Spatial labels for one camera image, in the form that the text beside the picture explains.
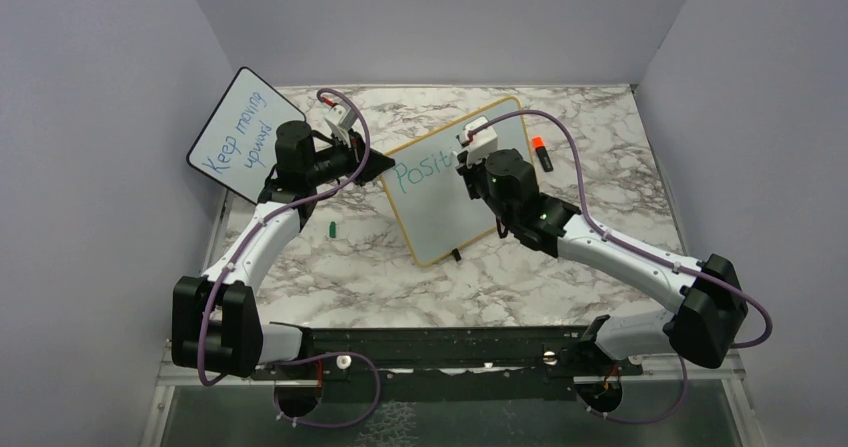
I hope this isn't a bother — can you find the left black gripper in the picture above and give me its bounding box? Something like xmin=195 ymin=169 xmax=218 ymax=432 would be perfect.
xmin=307 ymin=128 xmax=395 ymax=187

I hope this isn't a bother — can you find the yellow-framed whiteboard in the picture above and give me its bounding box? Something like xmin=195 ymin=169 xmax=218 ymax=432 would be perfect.
xmin=381 ymin=96 xmax=522 ymax=267

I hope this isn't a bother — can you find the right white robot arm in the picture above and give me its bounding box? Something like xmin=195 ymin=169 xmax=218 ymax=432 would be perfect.
xmin=456 ymin=149 xmax=748 ymax=374

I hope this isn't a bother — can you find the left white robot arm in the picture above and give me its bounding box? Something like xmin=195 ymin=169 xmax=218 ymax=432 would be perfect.
xmin=171 ymin=121 xmax=394 ymax=386

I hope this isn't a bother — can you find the black-framed whiteboard with writing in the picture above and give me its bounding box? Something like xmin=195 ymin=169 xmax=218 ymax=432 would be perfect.
xmin=186 ymin=66 xmax=306 ymax=203

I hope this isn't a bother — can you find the orange-capped black highlighter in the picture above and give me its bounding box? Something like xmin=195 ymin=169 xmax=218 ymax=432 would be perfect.
xmin=531 ymin=136 xmax=554 ymax=172

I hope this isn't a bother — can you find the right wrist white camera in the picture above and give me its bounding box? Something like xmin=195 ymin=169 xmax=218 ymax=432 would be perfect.
xmin=455 ymin=116 xmax=498 ymax=167

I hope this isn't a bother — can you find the wrist white camera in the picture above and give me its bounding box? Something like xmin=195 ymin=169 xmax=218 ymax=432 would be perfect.
xmin=324 ymin=103 xmax=356 ymax=148
xmin=455 ymin=116 xmax=498 ymax=167

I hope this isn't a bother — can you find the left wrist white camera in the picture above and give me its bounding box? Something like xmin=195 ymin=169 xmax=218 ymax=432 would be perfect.
xmin=324 ymin=103 xmax=356 ymax=148

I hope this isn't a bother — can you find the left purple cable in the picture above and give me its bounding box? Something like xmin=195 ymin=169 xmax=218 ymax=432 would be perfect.
xmin=198 ymin=89 xmax=384 ymax=430

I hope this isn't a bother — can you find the purple cable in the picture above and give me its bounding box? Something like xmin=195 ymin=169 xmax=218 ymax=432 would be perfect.
xmin=198 ymin=89 xmax=384 ymax=430
xmin=463 ymin=109 xmax=774 ymax=425

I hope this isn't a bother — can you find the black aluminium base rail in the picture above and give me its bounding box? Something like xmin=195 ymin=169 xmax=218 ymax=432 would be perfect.
xmin=156 ymin=324 xmax=740 ymax=406

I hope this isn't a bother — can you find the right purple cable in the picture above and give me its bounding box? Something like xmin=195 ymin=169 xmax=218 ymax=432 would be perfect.
xmin=463 ymin=109 xmax=774 ymax=425

